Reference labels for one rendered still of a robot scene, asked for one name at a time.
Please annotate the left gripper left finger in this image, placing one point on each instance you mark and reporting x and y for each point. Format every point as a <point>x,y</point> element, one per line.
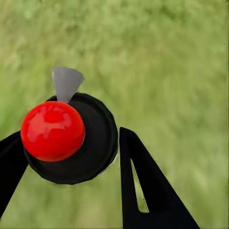
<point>13,164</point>

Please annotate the pesticide atomizer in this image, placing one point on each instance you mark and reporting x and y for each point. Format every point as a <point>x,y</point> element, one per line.
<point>72,137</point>

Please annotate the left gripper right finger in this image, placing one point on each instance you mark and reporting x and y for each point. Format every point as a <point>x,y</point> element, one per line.
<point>166,210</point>

